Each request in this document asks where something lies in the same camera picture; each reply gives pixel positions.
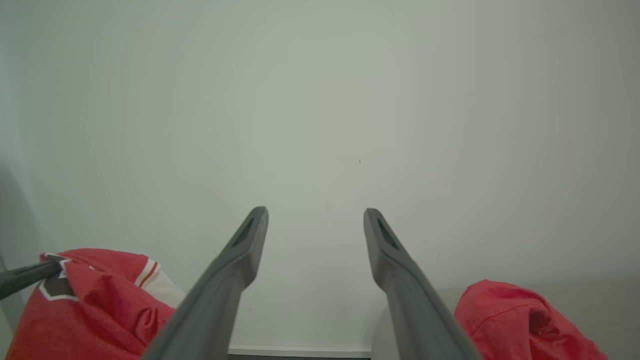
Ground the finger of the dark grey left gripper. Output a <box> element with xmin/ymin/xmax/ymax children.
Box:
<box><xmin>0</xmin><ymin>260</ymin><xmax>64</xmax><ymax>301</ymax></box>

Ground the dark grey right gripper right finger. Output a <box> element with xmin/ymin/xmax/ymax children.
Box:
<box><xmin>363</xmin><ymin>207</ymin><xmax>482</xmax><ymax>360</ymax></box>

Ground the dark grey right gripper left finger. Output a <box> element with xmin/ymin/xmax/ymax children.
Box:
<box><xmin>141</xmin><ymin>206</ymin><xmax>270</xmax><ymax>360</ymax></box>

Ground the plain red garment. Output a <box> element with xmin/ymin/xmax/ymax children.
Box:
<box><xmin>453</xmin><ymin>279</ymin><xmax>609</xmax><ymax>360</ymax></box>

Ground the red jersey with white sleeves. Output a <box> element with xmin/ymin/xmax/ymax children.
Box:
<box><xmin>5</xmin><ymin>248</ymin><xmax>186</xmax><ymax>360</ymax></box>

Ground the white wall skirting strip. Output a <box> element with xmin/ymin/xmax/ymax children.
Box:
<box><xmin>227</xmin><ymin>344</ymin><xmax>374</xmax><ymax>359</ymax></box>

